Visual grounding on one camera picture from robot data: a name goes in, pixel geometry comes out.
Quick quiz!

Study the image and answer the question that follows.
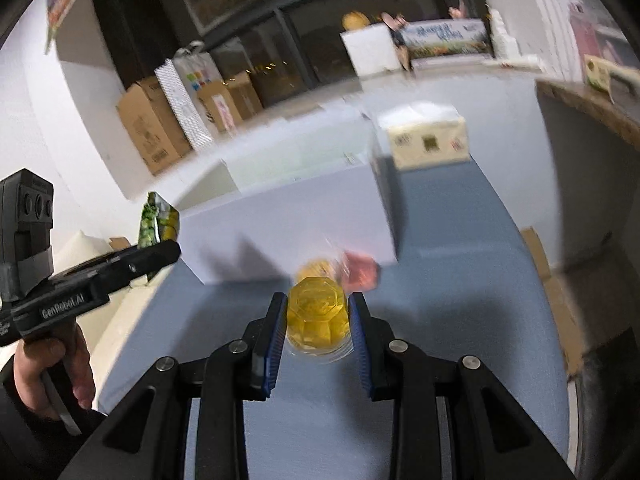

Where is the white plastic bottle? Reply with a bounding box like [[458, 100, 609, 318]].
[[487, 7, 518, 61]]

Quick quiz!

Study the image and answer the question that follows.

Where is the small green foil snack packet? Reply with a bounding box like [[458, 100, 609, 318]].
[[137, 191, 180, 250]]

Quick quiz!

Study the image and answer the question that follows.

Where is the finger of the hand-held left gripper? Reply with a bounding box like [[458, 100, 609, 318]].
[[52, 239, 182, 293]]

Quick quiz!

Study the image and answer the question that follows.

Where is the polka dot paper bag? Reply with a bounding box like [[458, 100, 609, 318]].
[[154, 42, 223, 152]]

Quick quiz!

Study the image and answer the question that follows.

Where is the flattened cardboard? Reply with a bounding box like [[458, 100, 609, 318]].
[[520, 227, 586, 376]]

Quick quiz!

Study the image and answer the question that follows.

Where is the white paper sheet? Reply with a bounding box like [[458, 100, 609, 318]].
[[482, 57, 543, 71]]

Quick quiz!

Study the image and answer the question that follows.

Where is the person's left hand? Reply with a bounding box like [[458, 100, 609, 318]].
[[12, 322, 96, 421]]

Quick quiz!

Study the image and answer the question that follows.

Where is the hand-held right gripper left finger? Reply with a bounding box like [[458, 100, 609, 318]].
[[75, 291, 289, 480]]

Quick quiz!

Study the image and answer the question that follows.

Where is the tall cardboard box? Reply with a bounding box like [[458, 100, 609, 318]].
[[116, 76, 193, 176]]

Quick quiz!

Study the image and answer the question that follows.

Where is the green cardboard box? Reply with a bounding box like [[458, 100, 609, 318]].
[[582, 54, 613, 103]]

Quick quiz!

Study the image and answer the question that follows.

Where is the cluster of jelly cups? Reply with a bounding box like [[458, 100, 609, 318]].
[[294, 251, 381, 292]]

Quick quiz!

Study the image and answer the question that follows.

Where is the tissue pack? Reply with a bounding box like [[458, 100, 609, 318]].
[[377, 102, 471, 170]]

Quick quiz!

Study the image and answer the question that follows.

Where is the dark framed window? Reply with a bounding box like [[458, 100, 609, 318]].
[[90, 0, 496, 111]]

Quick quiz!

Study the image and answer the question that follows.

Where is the open small cardboard box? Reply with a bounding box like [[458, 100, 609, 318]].
[[197, 71, 264, 133]]

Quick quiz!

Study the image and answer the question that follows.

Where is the white foam box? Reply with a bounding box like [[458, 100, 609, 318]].
[[340, 25, 403, 78]]

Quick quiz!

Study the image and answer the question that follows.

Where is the printed landscape carton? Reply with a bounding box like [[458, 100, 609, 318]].
[[400, 18, 493, 68]]

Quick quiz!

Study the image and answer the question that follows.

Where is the single yellow jelly cup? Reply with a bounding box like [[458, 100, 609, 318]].
[[284, 275, 353, 363]]

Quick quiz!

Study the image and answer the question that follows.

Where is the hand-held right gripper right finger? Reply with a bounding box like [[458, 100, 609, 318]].
[[348, 291, 576, 480]]

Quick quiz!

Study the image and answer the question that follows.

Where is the pink printed package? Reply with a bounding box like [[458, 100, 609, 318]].
[[567, 0, 626, 66]]

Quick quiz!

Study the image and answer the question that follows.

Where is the white storage box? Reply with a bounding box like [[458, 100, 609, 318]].
[[177, 107, 401, 286]]

